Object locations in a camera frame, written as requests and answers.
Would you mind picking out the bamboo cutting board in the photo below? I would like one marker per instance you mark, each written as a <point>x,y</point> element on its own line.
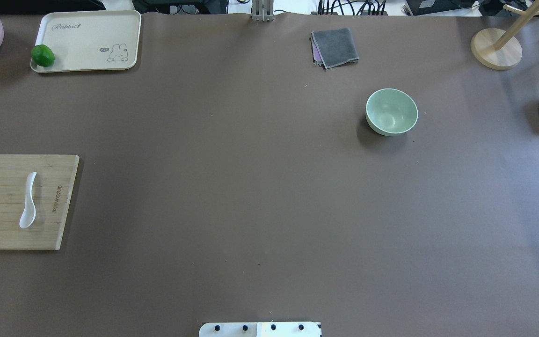
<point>52,194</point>

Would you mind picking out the green lime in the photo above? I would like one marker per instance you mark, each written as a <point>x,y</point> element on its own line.
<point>42,55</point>

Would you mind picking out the green bowl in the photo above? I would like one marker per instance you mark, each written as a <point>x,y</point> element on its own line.
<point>391,112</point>

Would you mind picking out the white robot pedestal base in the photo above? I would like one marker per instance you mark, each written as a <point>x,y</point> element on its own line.
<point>261,329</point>

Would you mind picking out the wooden mug tree stand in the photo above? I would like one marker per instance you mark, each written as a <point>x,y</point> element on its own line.
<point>499,49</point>

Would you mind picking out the aluminium frame post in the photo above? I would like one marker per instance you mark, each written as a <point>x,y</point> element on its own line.
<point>262,10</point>

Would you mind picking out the white ceramic spoon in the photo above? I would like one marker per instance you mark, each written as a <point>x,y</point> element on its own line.
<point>29,212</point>

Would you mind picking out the grey folded cloth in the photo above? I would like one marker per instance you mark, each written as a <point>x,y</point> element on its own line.
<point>333,48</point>

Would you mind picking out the beige rabbit tray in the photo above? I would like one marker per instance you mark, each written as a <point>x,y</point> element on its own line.
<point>90,40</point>

